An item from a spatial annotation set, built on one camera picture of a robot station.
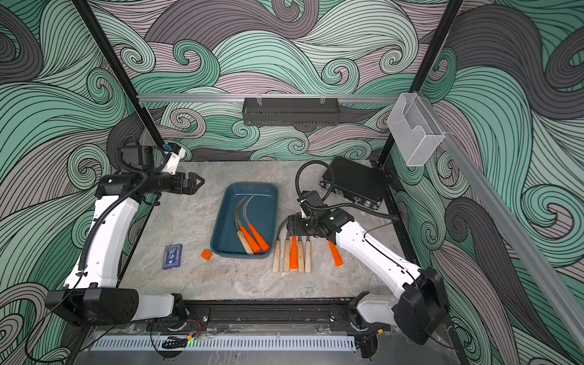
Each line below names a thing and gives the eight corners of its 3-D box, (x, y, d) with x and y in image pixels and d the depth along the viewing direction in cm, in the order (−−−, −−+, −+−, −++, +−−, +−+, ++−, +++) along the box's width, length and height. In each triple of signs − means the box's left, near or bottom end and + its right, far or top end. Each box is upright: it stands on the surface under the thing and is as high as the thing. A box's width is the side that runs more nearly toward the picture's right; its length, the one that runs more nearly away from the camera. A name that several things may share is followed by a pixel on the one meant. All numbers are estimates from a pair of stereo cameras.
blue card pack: (164, 269, 86) (161, 267, 84) (167, 247, 92) (165, 245, 90) (180, 266, 87) (178, 264, 85) (182, 245, 92) (180, 242, 91)
